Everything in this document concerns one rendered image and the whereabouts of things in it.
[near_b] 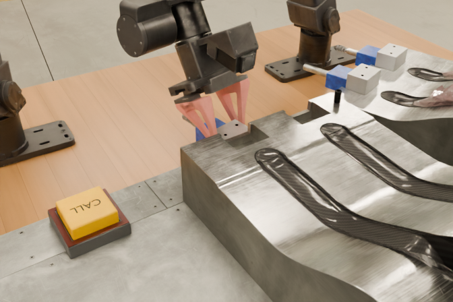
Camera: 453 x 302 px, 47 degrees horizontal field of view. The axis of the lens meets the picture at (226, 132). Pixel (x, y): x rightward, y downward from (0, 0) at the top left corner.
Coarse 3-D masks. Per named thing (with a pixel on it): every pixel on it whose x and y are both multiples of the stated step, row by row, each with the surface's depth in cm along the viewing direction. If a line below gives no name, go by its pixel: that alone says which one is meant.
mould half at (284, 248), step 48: (192, 144) 67; (288, 144) 67; (384, 144) 68; (192, 192) 67; (240, 192) 59; (288, 192) 60; (336, 192) 60; (384, 192) 60; (240, 240) 59; (288, 240) 54; (336, 240) 52; (288, 288) 53; (336, 288) 46; (384, 288) 42; (432, 288) 42
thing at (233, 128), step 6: (186, 120) 84; (216, 120) 81; (234, 120) 78; (216, 126) 79; (222, 126) 77; (228, 126) 77; (234, 126) 77; (240, 126) 77; (246, 126) 77; (198, 132) 79; (222, 132) 76; (228, 132) 76; (234, 132) 76; (240, 132) 76; (198, 138) 80; (222, 138) 74; (228, 138) 74
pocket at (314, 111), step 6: (312, 102) 76; (312, 108) 76; (318, 108) 75; (294, 114) 76; (300, 114) 76; (306, 114) 76; (312, 114) 77; (318, 114) 76; (324, 114) 74; (300, 120) 76; (306, 120) 77; (312, 120) 77
